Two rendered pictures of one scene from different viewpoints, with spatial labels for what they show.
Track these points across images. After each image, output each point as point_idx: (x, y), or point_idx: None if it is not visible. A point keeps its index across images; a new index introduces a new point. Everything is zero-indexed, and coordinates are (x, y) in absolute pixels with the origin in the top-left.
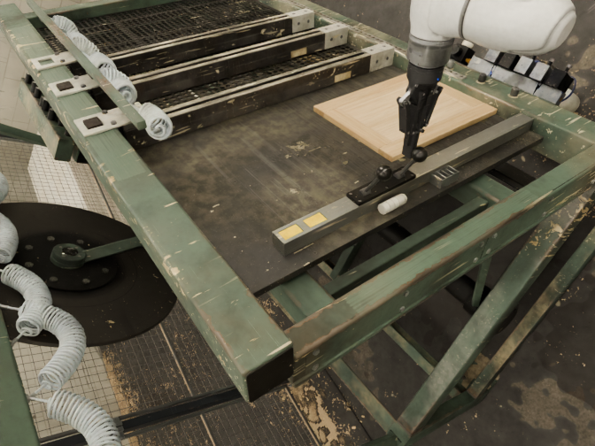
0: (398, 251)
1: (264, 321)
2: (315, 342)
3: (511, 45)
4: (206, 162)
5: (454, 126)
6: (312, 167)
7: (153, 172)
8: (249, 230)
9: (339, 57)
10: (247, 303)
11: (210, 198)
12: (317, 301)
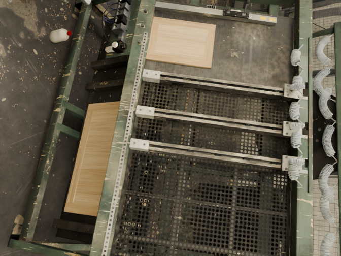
0: (240, 9)
1: None
2: None
3: None
4: (269, 69)
5: (179, 21)
6: (240, 42)
7: (287, 77)
8: (277, 34)
9: (175, 80)
10: (302, 0)
11: (278, 52)
12: (273, 10)
